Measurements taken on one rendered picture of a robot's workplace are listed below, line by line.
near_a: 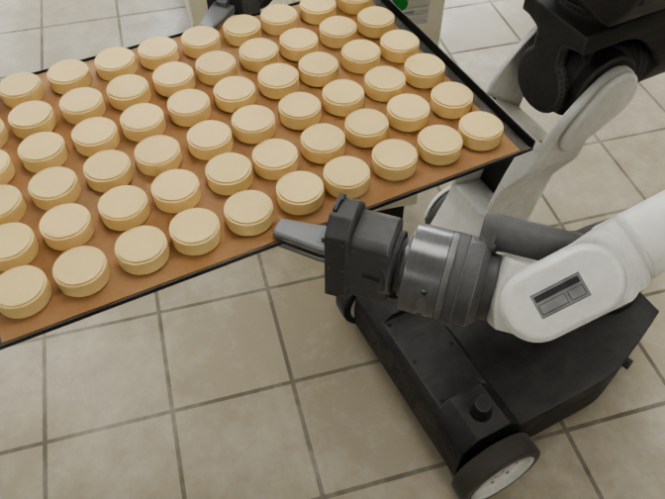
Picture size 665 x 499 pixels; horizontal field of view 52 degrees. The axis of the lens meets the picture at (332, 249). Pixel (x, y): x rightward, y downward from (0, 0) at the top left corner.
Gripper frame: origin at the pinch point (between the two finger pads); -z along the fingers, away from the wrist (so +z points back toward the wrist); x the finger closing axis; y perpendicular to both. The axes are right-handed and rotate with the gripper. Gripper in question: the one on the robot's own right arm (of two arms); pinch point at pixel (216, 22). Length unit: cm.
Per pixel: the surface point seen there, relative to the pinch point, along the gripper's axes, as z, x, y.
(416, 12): 55, -27, 17
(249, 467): -23, -100, 5
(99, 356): -8, -100, -43
